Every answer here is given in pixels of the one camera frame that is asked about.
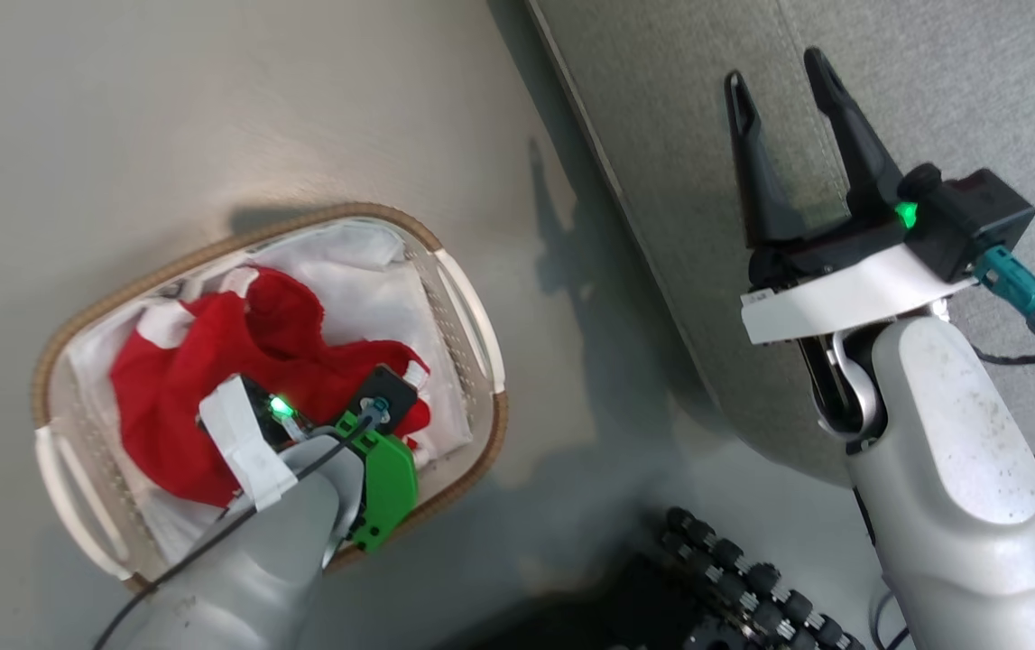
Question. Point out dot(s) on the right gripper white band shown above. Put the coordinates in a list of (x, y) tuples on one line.
[(842, 293)]

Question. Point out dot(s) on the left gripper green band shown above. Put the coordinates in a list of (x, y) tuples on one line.
[(386, 487)]

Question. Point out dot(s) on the red garment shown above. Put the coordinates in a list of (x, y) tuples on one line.
[(174, 397)]

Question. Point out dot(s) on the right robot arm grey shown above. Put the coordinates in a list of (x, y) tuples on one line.
[(950, 487)]

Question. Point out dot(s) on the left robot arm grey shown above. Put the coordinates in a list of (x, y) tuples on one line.
[(246, 578)]

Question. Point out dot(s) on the grey fabric sofa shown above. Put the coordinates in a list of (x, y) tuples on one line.
[(661, 90)]

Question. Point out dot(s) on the white cloth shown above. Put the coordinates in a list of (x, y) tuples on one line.
[(364, 289)]

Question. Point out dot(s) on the white laundry basket woven rim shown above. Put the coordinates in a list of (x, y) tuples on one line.
[(474, 311)]

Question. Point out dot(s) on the black roller wheel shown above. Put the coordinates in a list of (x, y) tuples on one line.
[(761, 587)]

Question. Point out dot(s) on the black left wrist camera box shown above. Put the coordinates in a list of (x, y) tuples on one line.
[(395, 388)]

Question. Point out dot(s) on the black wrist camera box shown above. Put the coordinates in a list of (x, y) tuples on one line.
[(395, 388), (968, 217)]

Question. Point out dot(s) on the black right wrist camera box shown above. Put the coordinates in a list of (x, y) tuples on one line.
[(968, 217)]

